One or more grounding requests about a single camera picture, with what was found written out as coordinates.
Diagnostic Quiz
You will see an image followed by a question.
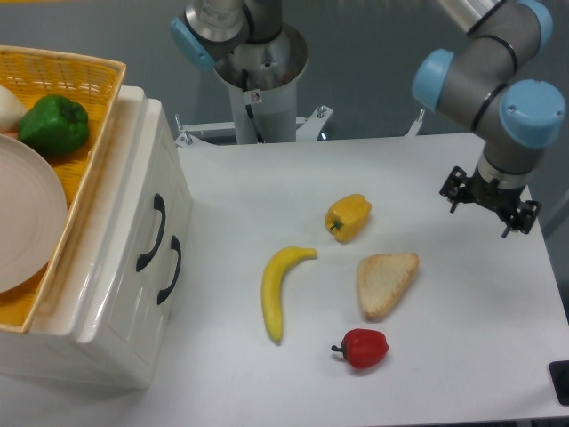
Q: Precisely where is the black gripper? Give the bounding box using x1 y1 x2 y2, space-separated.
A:
439 166 541 238

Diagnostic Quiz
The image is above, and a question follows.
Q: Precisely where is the white drawer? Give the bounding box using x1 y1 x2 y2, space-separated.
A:
79 99 188 358
131 184 192 388

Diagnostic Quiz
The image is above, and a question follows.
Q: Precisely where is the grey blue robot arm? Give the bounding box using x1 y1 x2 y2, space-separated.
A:
170 1 565 233

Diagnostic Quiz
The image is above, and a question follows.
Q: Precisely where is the white drawer cabinet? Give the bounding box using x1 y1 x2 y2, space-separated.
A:
0 85 193 392

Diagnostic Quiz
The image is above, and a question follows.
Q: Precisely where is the triangular toast slice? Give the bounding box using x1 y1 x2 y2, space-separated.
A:
357 253 420 320

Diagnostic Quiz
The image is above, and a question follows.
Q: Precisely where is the yellow bell pepper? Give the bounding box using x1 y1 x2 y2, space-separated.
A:
325 194 372 243

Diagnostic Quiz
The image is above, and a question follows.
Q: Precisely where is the black device at table edge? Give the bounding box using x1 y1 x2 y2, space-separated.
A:
549 360 569 407

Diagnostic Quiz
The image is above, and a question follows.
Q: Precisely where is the red bell pepper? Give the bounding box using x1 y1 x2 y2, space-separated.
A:
331 328 389 369

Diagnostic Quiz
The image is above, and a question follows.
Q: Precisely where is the yellow banana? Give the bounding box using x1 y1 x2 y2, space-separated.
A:
260 246 317 344

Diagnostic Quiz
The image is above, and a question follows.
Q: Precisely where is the yellow woven basket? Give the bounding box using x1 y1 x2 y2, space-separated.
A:
1 45 126 334

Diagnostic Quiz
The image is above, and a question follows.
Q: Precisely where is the green bell pepper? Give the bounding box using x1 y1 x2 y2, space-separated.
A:
18 94 90 157

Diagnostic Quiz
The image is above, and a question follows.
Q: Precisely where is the beige round plate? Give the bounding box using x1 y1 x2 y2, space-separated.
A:
1 135 68 292

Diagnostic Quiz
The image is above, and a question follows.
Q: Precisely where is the white onion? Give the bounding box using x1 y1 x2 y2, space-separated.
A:
0 85 28 133

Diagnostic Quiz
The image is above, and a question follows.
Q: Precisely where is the white metal base frame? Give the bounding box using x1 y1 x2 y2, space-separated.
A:
172 105 427 149

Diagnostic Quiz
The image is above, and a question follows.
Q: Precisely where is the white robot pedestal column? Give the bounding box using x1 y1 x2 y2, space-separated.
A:
215 23 308 144

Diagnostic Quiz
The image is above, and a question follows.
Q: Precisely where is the black cable on pedestal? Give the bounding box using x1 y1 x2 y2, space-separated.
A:
241 68 267 145

